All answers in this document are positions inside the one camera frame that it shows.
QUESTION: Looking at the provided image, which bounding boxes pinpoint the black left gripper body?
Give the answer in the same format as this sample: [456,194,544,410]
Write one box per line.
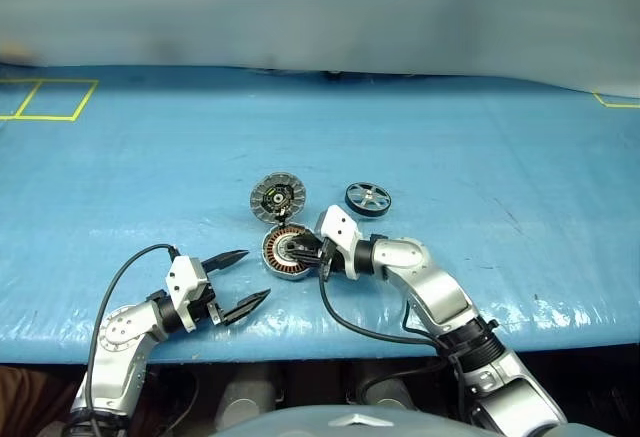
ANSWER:
[188,262,226,326]

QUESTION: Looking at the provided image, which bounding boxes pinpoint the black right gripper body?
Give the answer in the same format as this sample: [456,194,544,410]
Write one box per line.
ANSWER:
[299,234,346,281]

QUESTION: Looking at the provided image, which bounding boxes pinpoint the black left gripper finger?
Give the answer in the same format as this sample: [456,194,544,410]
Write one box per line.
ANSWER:
[222,288,272,327]
[202,249,250,274]

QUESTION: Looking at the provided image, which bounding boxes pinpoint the motor housing with copper windings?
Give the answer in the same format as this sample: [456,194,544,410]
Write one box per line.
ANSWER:
[260,223,321,282]

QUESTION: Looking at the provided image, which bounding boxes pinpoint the round hinged motor lid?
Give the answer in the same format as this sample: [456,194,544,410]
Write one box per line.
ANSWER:
[249,171,307,223]

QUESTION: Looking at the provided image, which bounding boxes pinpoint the black spoked rotor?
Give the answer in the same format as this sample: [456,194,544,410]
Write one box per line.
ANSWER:
[344,181,392,218]

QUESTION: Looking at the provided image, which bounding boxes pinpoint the grey rounded cylinder shape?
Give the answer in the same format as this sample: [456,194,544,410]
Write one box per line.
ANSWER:
[215,364,277,418]
[349,362,419,411]

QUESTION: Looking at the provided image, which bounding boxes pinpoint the blue plastic table cover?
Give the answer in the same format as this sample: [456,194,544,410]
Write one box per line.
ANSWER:
[0,61,640,366]

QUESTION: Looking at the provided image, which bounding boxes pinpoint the grey robot torso dome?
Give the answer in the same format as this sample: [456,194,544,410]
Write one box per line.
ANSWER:
[212,403,481,437]

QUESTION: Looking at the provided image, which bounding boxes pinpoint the pale backdrop sheet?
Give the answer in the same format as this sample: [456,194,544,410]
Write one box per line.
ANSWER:
[0,0,640,98]

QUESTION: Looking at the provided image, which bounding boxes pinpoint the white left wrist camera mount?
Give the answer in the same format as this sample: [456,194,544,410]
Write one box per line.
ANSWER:
[166,255,210,333]

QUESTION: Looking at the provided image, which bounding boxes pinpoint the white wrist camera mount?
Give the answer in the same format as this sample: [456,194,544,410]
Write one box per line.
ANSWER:
[166,255,210,333]
[313,205,364,281]

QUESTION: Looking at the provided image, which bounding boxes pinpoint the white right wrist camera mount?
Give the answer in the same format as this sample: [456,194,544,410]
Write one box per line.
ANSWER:
[313,205,364,281]

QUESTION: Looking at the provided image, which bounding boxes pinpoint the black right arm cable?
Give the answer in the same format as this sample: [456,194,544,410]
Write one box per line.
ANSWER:
[317,236,469,408]

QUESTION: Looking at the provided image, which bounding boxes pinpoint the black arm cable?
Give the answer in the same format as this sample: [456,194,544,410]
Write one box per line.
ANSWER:
[83,243,181,437]
[317,236,469,408]

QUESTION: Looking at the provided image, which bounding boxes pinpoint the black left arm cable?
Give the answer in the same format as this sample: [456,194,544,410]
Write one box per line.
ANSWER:
[83,243,181,437]

